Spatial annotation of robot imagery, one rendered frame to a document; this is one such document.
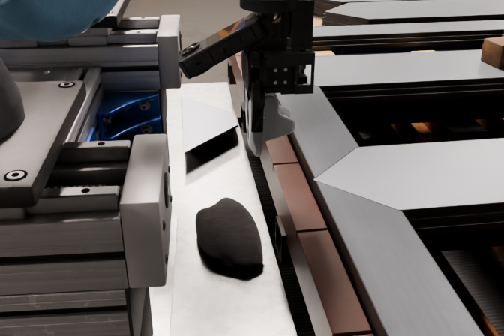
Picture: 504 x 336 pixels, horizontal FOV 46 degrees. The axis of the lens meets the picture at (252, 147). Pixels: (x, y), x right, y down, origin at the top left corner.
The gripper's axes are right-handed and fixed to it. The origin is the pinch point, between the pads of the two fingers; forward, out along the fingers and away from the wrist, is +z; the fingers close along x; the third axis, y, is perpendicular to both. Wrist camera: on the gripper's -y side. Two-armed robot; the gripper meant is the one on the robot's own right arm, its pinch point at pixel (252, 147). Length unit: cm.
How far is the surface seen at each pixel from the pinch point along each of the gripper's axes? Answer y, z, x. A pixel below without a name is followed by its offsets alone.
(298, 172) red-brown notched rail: 7.7, 7.4, 5.3
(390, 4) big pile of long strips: 54, 5, 97
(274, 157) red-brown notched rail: 4.9, 7.4, 10.8
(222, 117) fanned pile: 0, 18, 51
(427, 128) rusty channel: 47, 22, 48
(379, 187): 16.9, 5.4, -3.6
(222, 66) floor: 20, 90, 297
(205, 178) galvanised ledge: -5.1, 22.0, 31.1
